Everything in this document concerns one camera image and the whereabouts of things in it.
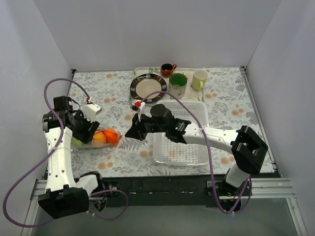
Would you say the floral tablecloth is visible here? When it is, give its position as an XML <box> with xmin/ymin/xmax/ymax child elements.
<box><xmin>68</xmin><ymin>67</ymin><xmax>263</xmax><ymax>177</ymax></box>

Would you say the floral mug green inside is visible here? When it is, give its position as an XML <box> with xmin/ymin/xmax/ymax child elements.
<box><xmin>167</xmin><ymin>73</ymin><xmax>188</xmax><ymax>98</ymax></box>

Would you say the dark rimmed beige plate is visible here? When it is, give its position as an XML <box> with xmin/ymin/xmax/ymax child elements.
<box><xmin>129</xmin><ymin>73</ymin><xmax>167</xmax><ymax>103</ymax></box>

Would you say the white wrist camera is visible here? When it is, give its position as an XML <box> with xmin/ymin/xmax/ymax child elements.
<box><xmin>82</xmin><ymin>103</ymin><xmax>102</xmax><ymax>122</ymax></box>
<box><xmin>130</xmin><ymin>100</ymin><xmax>145</xmax><ymax>113</ymax></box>

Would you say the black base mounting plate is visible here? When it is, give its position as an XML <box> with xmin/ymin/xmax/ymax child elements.
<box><xmin>76</xmin><ymin>176</ymin><xmax>255</xmax><ymax>208</ymax></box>

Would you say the white plastic basket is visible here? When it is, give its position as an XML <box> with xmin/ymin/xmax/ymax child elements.
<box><xmin>153</xmin><ymin>99</ymin><xmax>209</xmax><ymax>166</ymax></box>

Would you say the pale yellow mug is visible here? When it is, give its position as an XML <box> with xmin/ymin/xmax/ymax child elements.
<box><xmin>191</xmin><ymin>69</ymin><xmax>209</xmax><ymax>91</ymax></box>

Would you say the clear zip top bag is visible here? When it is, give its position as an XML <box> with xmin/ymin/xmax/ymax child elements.
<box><xmin>71</xmin><ymin>127</ymin><xmax>122</xmax><ymax>148</ymax></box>

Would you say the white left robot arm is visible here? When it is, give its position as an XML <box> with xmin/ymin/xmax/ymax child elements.
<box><xmin>38</xmin><ymin>96</ymin><xmax>105</xmax><ymax>219</ymax></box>

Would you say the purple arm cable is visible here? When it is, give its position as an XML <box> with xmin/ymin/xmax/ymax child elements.
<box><xmin>141</xmin><ymin>90</ymin><xmax>253</xmax><ymax>214</ymax></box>
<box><xmin>2</xmin><ymin>78</ymin><xmax>128</xmax><ymax>228</ymax></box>

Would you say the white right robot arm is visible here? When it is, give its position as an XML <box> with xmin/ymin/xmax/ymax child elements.
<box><xmin>125</xmin><ymin>104</ymin><xmax>268</xmax><ymax>196</ymax></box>

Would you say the small brown cup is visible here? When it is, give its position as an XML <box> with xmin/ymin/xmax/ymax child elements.
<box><xmin>160</xmin><ymin>63</ymin><xmax>177</xmax><ymax>78</ymax></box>

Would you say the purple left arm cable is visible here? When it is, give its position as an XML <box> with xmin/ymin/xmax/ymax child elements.
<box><xmin>2</xmin><ymin>78</ymin><xmax>128</xmax><ymax>228</ymax></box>

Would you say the aluminium frame rail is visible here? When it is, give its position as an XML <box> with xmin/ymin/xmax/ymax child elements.
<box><xmin>31</xmin><ymin>178</ymin><xmax>296</xmax><ymax>200</ymax></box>

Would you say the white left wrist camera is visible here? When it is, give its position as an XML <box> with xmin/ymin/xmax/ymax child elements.
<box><xmin>82</xmin><ymin>103</ymin><xmax>102</xmax><ymax>122</ymax></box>

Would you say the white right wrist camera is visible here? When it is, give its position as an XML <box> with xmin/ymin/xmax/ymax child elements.
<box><xmin>130</xmin><ymin>100</ymin><xmax>145</xmax><ymax>113</ymax></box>

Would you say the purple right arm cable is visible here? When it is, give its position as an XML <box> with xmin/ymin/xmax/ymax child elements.
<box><xmin>141</xmin><ymin>90</ymin><xmax>253</xmax><ymax>214</ymax></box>

